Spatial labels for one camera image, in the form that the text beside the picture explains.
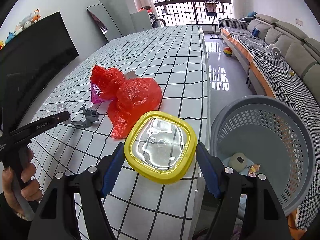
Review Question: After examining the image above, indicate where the beige fluffy round pouch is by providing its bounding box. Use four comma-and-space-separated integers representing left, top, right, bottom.
228, 152, 249, 173

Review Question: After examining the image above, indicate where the white small fan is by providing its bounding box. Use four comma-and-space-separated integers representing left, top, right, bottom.
268, 44, 281, 59

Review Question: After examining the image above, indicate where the yellow square lid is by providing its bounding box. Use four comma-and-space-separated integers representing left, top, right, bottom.
124, 111, 197, 185

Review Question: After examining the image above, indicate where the grey cabinet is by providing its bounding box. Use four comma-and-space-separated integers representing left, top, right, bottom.
130, 9, 152, 32

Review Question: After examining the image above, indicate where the blue cushion roll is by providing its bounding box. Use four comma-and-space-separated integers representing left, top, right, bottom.
252, 28, 260, 37

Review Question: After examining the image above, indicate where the white grid tablecloth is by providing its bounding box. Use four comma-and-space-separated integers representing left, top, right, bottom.
31, 25, 208, 239

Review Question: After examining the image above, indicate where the pink snack packet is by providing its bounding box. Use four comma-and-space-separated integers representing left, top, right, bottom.
247, 164, 260, 177

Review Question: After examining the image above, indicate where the clothes rack stand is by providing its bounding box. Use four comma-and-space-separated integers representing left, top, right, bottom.
204, 0, 222, 40

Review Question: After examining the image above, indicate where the plush toys row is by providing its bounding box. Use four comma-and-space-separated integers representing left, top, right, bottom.
1, 9, 42, 49

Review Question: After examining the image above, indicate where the red plastic bag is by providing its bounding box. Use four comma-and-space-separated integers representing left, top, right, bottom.
90, 65, 162, 139

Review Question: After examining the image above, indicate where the houndstooth sofa cover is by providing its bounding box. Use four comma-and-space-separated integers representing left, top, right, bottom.
218, 14, 319, 229

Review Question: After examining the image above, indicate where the black television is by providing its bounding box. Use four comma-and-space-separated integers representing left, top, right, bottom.
1, 12, 79, 132

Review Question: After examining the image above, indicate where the grey perforated trash basket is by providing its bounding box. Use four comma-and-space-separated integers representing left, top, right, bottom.
210, 95, 315, 215

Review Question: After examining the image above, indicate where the grey toy shark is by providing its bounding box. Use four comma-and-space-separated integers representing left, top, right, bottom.
71, 104, 99, 128

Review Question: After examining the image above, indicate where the grey sofa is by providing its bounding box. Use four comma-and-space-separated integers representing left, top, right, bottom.
233, 15, 319, 101

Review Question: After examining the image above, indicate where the light blue wipes packet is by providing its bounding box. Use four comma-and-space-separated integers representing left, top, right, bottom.
125, 70, 137, 80

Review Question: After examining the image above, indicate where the person's left hand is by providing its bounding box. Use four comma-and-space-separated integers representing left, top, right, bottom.
2, 147, 42, 221

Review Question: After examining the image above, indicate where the colourful ball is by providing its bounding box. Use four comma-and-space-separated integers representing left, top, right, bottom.
223, 47, 233, 57

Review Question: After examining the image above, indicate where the leaning floor mirror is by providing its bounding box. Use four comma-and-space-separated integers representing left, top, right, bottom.
87, 3, 122, 42

